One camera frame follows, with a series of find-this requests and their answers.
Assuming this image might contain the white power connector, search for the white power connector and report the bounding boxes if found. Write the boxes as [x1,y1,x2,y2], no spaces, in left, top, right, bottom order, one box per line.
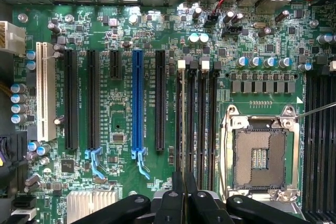
[0,20,27,50]

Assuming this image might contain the silver finned heat sink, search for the silver finned heat sink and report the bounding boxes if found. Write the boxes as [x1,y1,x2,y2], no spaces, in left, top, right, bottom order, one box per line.
[67,189,118,218]

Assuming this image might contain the short black expansion slot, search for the short black expansion slot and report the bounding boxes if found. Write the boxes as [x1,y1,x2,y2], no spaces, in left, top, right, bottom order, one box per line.
[109,50,122,81]

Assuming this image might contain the RAM slot white clips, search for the RAM slot white clips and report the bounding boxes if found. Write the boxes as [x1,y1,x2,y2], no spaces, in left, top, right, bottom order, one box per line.
[326,60,336,217]
[198,60,210,191]
[175,60,187,183]

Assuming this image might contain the white SATA port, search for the white SATA port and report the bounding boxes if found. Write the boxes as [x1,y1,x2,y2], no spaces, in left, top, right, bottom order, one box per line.
[10,208,37,221]

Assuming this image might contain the black power plug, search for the black power plug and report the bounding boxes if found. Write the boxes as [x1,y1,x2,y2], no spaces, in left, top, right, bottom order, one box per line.
[0,132,28,199]

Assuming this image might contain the RAM slot black clips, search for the RAM slot black clips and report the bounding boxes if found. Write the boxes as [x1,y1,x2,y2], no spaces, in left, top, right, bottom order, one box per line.
[316,73,327,216]
[186,61,198,183]
[305,73,317,214]
[209,61,221,192]

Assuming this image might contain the metal socket cover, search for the metal socket cover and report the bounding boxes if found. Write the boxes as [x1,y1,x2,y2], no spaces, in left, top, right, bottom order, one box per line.
[228,188,308,222]

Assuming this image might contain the blue expansion slot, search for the blue expansion slot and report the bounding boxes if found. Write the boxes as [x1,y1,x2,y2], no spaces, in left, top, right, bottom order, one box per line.
[130,49,151,180]

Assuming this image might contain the CPU socket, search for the CPU socket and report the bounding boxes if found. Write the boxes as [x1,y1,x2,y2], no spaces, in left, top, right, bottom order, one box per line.
[219,104,302,205]

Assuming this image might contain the green motherboard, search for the green motherboard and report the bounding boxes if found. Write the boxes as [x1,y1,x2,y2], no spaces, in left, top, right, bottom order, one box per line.
[12,0,336,224]

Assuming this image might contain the white expansion slot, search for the white expansion slot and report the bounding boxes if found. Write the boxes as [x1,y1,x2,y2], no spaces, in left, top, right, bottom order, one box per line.
[36,41,57,142]

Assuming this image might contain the silver locking lever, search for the silver locking lever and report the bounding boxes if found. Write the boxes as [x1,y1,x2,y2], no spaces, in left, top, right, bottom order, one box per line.
[219,119,229,201]
[296,102,336,118]

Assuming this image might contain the long black expansion slot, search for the long black expansion slot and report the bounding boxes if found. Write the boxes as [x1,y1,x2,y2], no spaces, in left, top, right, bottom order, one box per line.
[64,49,79,150]
[155,50,167,152]
[84,50,107,183]

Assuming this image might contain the black SATA port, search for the black SATA port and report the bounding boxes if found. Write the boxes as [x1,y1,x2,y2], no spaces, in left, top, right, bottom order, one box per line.
[12,196,37,209]

